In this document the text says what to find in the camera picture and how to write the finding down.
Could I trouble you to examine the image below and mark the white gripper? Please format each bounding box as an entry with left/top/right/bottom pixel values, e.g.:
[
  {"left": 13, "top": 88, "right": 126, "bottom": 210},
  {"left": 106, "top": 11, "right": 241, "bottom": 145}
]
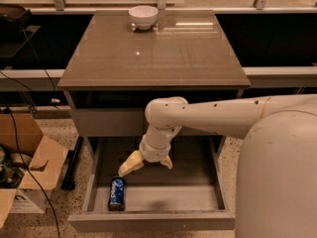
[{"left": 118, "top": 126, "right": 181, "bottom": 177}]

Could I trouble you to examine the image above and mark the blue pepsi can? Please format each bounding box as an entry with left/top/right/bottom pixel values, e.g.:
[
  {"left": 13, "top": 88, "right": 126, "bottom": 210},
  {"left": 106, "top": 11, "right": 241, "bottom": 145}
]
[{"left": 108, "top": 177, "right": 126, "bottom": 211}]

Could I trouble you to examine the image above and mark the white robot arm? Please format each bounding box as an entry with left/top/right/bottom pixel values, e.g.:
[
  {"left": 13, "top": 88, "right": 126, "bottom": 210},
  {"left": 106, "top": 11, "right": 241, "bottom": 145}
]
[{"left": 118, "top": 94, "right": 317, "bottom": 238}]

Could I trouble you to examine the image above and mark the open grey middle drawer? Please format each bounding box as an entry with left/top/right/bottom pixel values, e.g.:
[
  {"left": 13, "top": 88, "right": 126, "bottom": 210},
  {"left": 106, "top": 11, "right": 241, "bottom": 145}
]
[{"left": 68, "top": 136, "right": 235, "bottom": 232}]

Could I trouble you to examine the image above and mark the closed grey top drawer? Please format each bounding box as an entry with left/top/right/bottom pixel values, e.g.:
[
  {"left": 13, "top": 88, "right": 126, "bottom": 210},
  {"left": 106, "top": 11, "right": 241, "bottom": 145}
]
[{"left": 70, "top": 108, "right": 242, "bottom": 137}]

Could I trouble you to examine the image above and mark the grey drawer cabinet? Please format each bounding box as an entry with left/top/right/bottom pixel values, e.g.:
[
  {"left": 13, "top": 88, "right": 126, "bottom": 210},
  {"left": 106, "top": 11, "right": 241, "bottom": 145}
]
[{"left": 58, "top": 10, "right": 250, "bottom": 153}]

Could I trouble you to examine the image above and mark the black table leg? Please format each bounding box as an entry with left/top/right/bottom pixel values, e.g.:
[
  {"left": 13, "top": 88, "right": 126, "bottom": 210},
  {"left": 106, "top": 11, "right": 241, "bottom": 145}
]
[{"left": 61, "top": 137, "right": 83, "bottom": 191}]

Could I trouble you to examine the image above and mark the white ceramic bowl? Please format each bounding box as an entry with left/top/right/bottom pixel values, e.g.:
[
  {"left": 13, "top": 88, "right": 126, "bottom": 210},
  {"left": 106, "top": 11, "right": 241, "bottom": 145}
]
[{"left": 128, "top": 5, "right": 159, "bottom": 30}]

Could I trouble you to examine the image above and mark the metal window railing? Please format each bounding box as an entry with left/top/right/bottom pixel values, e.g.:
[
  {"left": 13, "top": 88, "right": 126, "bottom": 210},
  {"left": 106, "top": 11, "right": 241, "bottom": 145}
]
[{"left": 0, "top": 0, "right": 317, "bottom": 16}]

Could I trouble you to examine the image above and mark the black cable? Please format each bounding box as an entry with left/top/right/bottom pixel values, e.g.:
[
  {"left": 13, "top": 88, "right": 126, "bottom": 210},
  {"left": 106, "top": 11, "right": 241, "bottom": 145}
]
[{"left": 0, "top": 17, "right": 62, "bottom": 238}]

